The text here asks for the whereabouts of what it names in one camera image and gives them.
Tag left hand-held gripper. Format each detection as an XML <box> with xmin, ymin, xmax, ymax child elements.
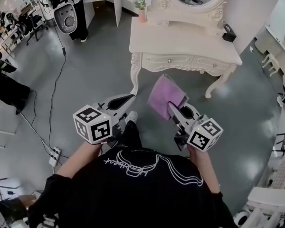
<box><xmin>73</xmin><ymin>93</ymin><xmax>136</xmax><ymax>149</ymax></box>

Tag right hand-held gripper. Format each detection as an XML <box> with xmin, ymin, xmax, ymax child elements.
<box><xmin>168</xmin><ymin>102</ymin><xmax>224</xmax><ymax>152</ymax></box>

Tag purple cloth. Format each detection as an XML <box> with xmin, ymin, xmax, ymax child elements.
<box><xmin>147</xmin><ymin>74</ymin><xmax>190</xmax><ymax>121</ymax></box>

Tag person's left forearm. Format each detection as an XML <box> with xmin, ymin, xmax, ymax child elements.
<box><xmin>56</xmin><ymin>141</ymin><xmax>105</xmax><ymax>178</ymax></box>

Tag person's right forearm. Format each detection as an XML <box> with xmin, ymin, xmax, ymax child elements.
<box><xmin>189</xmin><ymin>147</ymin><xmax>220</xmax><ymax>194</ymax></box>

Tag white dressing table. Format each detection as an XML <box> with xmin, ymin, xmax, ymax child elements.
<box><xmin>129</xmin><ymin>17</ymin><xmax>243</xmax><ymax>99</ymax></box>

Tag person's left shoe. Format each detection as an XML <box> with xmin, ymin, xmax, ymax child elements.
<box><xmin>124</xmin><ymin>111</ymin><xmax>138</xmax><ymax>124</ymax></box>

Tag person's black trousers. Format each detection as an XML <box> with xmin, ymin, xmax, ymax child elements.
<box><xmin>118</xmin><ymin>121</ymin><xmax>143</xmax><ymax>149</ymax></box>

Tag white power strip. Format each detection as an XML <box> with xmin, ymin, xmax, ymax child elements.
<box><xmin>48</xmin><ymin>147</ymin><xmax>62</xmax><ymax>166</ymax></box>

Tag person's black t-shirt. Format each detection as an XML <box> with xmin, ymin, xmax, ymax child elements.
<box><xmin>28</xmin><ymin>147</ymin><xmax>238</xmax><ymax>228</ymax></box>

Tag black tissue box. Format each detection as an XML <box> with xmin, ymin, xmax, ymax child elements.
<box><xmin>222</xmin><ymin>24</ymin><xmax>237</xmax><ymax>42</ymax></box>

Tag grey chair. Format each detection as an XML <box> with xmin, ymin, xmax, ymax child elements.
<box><xmin>272</xmin><ymin>133</ymin><xmax>285</xmax><ymax>156</ymax></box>

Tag white stool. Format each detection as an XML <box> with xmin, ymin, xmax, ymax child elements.
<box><xmin>261</xmin><ymin>53</ymin><xmax>282</xmax><ymax>77</ymax></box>

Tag white ornate oval mirror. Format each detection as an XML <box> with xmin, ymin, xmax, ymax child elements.
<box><xmin>146</xmin><ymin>0</ymin><xmax>231</xmax><ymax>37</ymax></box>

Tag white quilted panel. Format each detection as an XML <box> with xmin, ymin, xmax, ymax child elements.
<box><xmin>268</xmin><ymin>148</ymin><xmax>285</xmax><ymax>189</ymax></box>

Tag white curved desk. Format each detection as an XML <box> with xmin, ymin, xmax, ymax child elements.
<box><xmin>254</xmin><ymin>25</ymin><xmax>285</xmax><ymax>59</ymax></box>

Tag black office chair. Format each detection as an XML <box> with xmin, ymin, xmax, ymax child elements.
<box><xmin>18</xmin><ymin>14</ymin><xmax>48</xmax><ymax>46</ymax></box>

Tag black cable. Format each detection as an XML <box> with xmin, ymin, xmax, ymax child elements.
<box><xmin>48</xmin><ymin>25</ymin><xmax>67</xmax><ymax>152</ymax></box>

